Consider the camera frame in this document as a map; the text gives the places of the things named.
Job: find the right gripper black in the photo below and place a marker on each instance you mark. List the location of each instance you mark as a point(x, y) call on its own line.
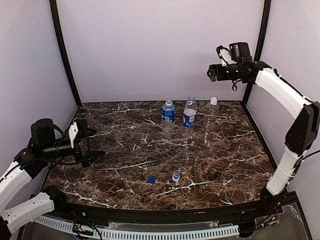
point(213, 72)

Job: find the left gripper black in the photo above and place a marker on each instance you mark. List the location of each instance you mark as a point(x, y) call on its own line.
point(80, 144)

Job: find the small clear bottle white cap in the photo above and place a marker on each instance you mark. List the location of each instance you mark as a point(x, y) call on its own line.
point(213, 106)

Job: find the Pepsi bottle blue label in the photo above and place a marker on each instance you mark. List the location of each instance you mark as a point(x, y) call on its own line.
point(189, 113)

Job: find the Pocari Sweat bottle blue label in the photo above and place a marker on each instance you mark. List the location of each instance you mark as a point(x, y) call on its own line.
point(168, 116)

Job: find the blue Pepsi bottle cap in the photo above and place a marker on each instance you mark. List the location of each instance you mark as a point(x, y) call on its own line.
point(152, 180)

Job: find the white blue bottle cap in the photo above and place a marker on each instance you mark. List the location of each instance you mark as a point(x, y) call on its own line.
point(176, 177)

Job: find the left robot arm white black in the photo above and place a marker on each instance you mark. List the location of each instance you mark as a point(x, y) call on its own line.
point(48, 146)

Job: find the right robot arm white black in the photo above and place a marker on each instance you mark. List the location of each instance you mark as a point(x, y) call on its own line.
point(237, 65)

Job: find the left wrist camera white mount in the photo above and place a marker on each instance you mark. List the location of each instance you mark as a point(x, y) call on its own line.
point(72, 133)

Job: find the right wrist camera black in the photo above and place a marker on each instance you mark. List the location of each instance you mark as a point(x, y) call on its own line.
point(225, 55)

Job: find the black right corner post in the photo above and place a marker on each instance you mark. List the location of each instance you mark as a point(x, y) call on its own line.
point(260, 44)

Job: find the black corner post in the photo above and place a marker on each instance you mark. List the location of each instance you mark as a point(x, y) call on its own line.
point(63, 51)
point(260, 44)

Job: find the small circuit board with wires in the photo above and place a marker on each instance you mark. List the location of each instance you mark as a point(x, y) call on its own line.
point(81, 231)

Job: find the grey slotted cable duct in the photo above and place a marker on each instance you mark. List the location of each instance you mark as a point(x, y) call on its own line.
point(106, 233)

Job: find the black left corner post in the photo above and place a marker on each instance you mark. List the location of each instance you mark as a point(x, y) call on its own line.
point(63, 51)

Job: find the black table front rail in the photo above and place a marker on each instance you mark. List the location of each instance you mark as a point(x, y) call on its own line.
point(237, 214)

